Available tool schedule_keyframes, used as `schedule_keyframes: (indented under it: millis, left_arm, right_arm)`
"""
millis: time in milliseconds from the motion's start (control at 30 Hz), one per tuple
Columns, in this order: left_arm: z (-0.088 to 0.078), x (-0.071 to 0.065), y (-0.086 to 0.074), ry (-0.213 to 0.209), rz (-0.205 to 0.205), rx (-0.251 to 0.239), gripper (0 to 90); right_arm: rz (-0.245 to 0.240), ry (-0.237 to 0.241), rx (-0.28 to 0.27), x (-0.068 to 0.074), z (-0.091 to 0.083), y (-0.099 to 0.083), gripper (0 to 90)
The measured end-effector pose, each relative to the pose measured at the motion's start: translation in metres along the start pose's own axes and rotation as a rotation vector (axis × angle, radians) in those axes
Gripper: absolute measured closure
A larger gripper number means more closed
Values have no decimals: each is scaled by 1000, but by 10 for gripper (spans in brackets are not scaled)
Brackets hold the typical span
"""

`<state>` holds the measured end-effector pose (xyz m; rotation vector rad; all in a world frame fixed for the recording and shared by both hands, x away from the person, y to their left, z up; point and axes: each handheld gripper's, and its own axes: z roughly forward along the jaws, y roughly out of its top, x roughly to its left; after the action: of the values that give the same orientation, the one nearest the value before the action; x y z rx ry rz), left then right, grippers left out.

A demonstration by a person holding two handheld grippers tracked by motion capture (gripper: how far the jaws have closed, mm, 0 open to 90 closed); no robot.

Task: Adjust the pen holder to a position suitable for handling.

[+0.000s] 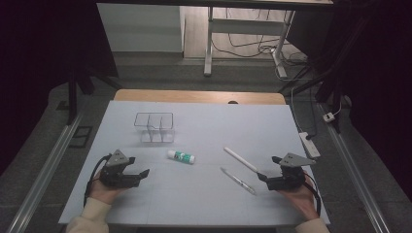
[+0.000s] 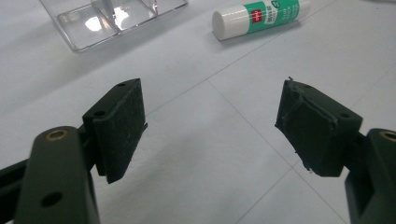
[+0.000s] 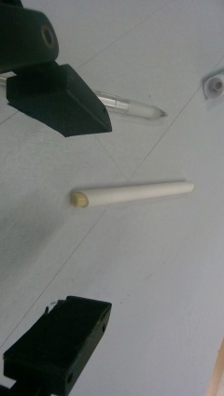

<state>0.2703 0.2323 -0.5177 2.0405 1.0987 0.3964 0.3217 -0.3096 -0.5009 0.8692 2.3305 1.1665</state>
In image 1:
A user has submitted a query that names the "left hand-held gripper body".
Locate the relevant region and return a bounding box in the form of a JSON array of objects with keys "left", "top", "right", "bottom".
[{"left": 97, "top": 149, "right": 143, "bottom": 189}]

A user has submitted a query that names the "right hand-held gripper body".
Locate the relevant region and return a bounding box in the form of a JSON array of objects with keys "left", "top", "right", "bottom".
[{"left": 265, "top": 152, "right": 317, "bottom": 192}]

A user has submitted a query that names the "clear plastic pen holder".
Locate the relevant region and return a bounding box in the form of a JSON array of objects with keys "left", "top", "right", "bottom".
[{"left": 133, "top": 111, "right": 177, "bottom": 145}]

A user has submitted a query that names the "green and white glue stick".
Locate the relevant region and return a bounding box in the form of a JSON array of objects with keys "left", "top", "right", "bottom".
[{"left": 166, "top": 149, "right": 197, "bottom": 165}]

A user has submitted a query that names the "person's left hand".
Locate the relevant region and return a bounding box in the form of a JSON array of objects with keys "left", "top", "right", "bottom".
[{"left": 88, "top": 179, "right": 128, "bottom": 206}]

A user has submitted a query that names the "person's right hand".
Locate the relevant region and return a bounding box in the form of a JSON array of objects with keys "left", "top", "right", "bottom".
[{"left": 277, "top": 179, "right": 321, "bottom": 221}]

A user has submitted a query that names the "white power strip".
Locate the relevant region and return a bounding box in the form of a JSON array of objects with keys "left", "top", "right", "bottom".
[{"left": 297, "top": 131, "right": 322, "bottom": 159}]

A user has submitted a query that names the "black floor plate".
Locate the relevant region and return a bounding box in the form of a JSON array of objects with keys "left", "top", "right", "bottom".
[{"left": 68, "top": 125, "right": 94, "bottom": 150}]

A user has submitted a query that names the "white table sheet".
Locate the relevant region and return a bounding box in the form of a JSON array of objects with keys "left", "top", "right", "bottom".
[{"left": 57, "top": 99, "right": 331, "bottom": 226}]

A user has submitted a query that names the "black tripod stand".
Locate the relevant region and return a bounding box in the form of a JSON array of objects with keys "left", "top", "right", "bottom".
[
  {"left": 277, "top": 9, "right": 377, "bottom": 134},
  {"left": 65, "top": 62, "right": 124, "bottom": 126}
]

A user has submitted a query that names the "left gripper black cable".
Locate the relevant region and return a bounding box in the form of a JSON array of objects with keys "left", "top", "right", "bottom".
[{"left": 83, "top": 153, "right": 113, "bottom": 209}]

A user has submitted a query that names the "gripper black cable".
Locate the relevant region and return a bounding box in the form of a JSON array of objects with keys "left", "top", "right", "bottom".
[
  {"left": 303, "top": 172, "right": 323, "bottom": 216},
  {"left": 83, "top": 153, "right": 113, "bottom": 209}
]

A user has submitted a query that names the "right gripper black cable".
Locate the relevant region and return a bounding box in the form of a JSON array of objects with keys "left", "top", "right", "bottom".
[{"left": 303, "top": 172, "right": 323, "bottom": 216}]

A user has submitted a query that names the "aluminium rail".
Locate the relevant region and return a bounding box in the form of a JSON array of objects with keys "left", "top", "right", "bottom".
[
  {"left": 5, "top": 111, "right": 85, "bottom": 233},
  {"left": 318, "top": 102, "right": 392, "bottom": 233}
]

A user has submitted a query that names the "tangle of floor cables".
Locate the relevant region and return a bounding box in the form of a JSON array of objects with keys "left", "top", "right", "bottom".
[{"left": 211, "top": 8, "right": 309, "bottom": 67}]

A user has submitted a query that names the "white desk frame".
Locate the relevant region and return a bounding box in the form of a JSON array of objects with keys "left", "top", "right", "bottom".
[{"left": 96, "top": 0, "right": 334, "bottom": 79}]

